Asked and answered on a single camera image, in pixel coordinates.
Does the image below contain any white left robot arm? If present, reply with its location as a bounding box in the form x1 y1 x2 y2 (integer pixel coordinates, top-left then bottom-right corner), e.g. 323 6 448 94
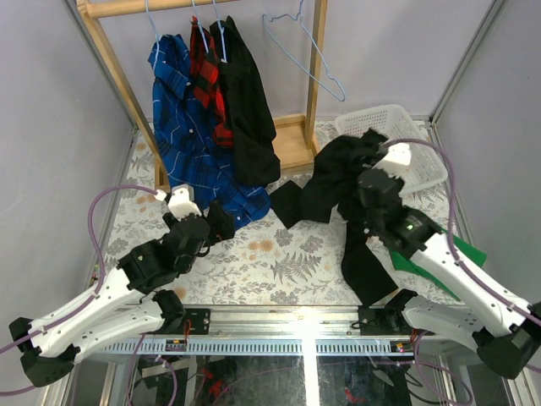
9 201 235 387

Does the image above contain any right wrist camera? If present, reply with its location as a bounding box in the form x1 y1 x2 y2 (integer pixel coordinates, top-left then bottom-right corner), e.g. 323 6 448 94
374 143 412 178

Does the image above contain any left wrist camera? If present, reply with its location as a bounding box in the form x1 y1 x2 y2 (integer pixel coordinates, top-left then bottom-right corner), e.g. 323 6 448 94
155 184 202 221

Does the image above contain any black shirt wire hanger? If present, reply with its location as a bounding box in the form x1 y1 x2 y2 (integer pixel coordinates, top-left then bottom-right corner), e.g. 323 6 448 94
211 0 228 63

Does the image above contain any white plastic basket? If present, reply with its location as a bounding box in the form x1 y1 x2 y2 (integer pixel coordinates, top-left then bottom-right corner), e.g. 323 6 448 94
334 104 449 199

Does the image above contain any wooden clothes rack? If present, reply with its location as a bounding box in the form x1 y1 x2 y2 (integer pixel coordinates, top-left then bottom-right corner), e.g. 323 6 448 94
77 1 328 191

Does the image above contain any black button shirt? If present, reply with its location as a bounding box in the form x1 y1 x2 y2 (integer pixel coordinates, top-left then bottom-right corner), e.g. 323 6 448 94
270 129 397 306

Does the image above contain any aluminium mounting rail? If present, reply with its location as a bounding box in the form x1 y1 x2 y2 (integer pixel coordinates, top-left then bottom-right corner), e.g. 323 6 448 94
101 305 413 356

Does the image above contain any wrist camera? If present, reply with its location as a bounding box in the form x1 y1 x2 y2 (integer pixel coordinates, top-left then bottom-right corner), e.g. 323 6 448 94
374 143 412 178
155 184 202 221

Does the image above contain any black hanging shirt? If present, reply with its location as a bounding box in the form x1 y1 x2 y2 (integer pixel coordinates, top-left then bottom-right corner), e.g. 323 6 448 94
210 16 281 186

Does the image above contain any light blue wire hanger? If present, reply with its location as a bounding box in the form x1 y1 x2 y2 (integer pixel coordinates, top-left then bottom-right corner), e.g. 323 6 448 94
261 1 347 102

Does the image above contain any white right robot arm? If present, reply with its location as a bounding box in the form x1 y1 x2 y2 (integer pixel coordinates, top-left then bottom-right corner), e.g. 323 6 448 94
358 169 540 379

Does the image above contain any blue plaid shirt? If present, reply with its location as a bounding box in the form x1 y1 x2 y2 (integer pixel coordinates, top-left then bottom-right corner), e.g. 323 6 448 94
149 35 271 229

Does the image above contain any red plaid shirt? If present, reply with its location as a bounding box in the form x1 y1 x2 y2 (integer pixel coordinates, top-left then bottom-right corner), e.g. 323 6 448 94
189 15 233 149

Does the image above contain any blue shirt wire hanger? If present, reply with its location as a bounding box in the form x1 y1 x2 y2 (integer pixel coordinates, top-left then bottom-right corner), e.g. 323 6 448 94
145 0 161 73

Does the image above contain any red shirt wire hanger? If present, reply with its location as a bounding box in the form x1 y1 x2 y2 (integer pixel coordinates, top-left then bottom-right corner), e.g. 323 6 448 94
191 0 209 53

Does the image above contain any green cloth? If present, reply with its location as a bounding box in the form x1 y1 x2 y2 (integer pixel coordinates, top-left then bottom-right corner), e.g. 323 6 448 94
390 233 489 305

